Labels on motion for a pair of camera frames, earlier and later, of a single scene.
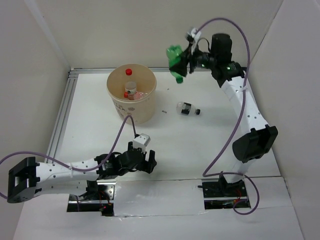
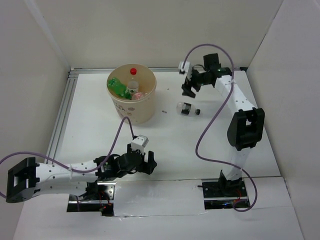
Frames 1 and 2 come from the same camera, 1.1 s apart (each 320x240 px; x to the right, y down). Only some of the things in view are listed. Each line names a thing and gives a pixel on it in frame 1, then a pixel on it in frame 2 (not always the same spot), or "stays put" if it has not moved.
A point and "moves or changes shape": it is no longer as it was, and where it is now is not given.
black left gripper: (148, 166) stays put
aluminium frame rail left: (58, 129) stays put
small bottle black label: (187, 108) stays put
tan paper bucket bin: (132, 88) stays put
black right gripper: (180, 67) → (186, 87)
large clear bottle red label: (130, 84) moves or changes shape
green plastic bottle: (173, 52) → (120, 88)
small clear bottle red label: (137, 96) stays put
